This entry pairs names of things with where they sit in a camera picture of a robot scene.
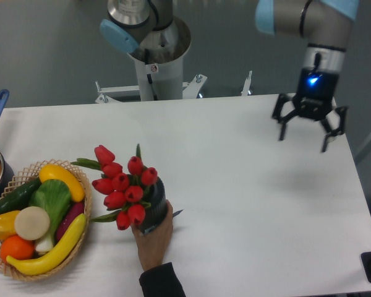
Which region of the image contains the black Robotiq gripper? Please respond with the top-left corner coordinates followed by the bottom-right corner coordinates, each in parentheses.
top-left (271, 68), bottom-right (349, 153)

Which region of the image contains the dark grey ribbed vase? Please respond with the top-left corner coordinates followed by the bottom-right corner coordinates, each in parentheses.
top-left (137, 178), bottom-right (168, 235)

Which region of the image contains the red tulip bouquet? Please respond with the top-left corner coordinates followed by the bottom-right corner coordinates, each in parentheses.
top-left (71, 145), bottom-right (158, 230)

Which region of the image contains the grey pen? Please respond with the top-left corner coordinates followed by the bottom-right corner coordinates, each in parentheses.
top-left (141, 209), bottom-right (183, 236)

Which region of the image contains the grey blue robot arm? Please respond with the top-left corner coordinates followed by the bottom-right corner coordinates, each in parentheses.
top-left (100, 1), bottom-right (359, 146)

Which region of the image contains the black sleeved forearm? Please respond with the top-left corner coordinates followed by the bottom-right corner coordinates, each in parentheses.
top-left (139, 262), bottom-right (186, 297)

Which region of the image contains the person's hand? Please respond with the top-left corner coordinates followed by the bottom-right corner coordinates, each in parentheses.
top-left (130, 200), bottom-right (174, 272)

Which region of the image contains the purple eggplant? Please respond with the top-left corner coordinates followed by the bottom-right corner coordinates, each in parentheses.
top-left (55, 202), bottom-right (84, 242)

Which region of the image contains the yellow squash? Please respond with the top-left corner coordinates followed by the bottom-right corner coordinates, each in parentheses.
top-left (39, 164), bottom-right (85, 202)

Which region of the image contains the green bok choy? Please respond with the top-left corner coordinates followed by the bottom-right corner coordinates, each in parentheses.
top-left (29, 179), bottom-right (71, 255)

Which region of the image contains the woven wicker basket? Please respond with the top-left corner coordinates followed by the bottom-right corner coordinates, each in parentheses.
top-left (0, 160), bottom-right (92, 282)

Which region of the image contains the beige round disc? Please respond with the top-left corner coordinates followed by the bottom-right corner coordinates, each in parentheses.
top-left (14, 206), bottom-right (50, 241)

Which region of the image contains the green cucumber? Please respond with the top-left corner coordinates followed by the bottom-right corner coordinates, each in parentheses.
top-left (0, 178), bottom-right (41, 215)

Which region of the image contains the yellow banana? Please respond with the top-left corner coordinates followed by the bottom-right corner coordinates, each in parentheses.
top-left (6, 213), bottom-right (87, 276)

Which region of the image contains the orange fruit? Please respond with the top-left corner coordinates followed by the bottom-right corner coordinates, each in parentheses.
top-left (0, 235), bottom-right (35, 262)

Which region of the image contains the yellow bell pepper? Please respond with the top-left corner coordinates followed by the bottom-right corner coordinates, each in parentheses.
top-left (0, 210), bottom-right (20, 241)

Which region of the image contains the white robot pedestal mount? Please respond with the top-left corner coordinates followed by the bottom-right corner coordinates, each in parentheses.
top-left (94, 18), bottom-right (254, 105)

